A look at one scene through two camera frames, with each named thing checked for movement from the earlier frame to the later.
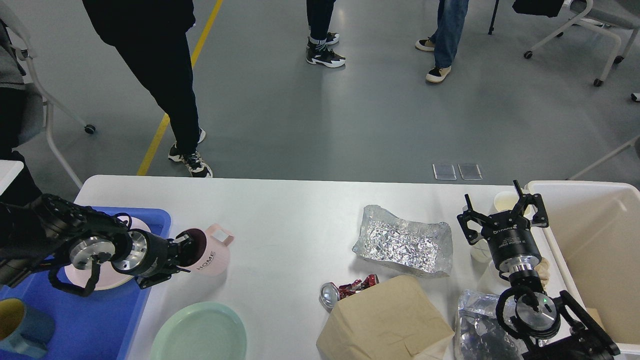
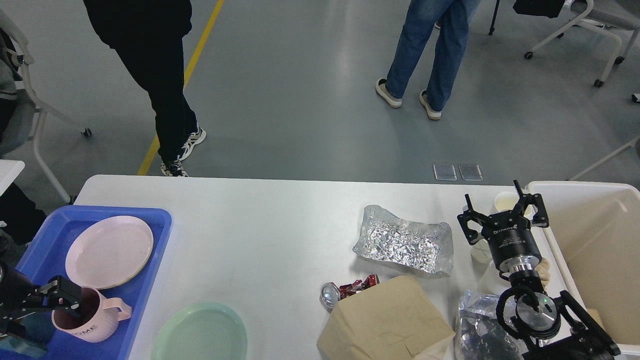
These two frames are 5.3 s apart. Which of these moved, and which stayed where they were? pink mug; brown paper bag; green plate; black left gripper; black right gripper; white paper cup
Moved: black left gripper; pink mug
Stayed: white paper cup; black right gripper; green plate; brown paper bag
